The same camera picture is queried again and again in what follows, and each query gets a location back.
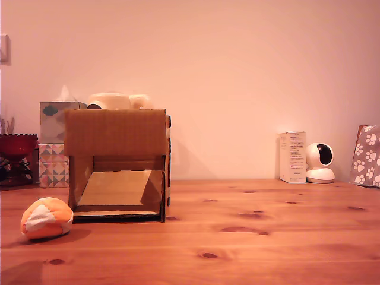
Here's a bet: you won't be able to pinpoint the orange white yellow footbag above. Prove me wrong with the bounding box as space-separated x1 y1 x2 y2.
20 197 74 240

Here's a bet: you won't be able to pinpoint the cardboard dice tower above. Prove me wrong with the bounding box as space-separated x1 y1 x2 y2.
64 108 172 223

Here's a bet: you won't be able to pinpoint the cream electric kettle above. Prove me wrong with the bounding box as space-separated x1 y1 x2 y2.
87 92 155 111

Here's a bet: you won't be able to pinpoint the white carton box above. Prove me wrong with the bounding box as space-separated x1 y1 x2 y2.
278 131 308 184

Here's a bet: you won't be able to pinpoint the white tissue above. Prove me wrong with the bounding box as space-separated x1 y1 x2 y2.
56 85 78 103

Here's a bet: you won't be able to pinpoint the cloud print tissue box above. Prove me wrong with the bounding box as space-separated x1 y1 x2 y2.
39 101 88 144

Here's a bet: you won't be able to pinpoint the triangle pattern tissue box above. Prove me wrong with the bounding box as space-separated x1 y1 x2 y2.
37 142 71 188

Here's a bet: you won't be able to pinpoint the red glass bowl on stand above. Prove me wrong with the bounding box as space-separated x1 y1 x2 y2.
0 133 39 187

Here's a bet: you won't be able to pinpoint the grey paw print cloth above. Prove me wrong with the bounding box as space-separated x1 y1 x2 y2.
349 125 380 188

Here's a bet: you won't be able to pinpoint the dried plant sticks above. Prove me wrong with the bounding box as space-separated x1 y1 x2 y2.
0 116 15 135

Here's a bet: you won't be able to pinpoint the small white round camera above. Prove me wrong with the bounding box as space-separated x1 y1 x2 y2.
305 141 335 183

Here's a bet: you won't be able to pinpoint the white wall switch plate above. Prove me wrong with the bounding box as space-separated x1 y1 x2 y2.
0 34 12 65

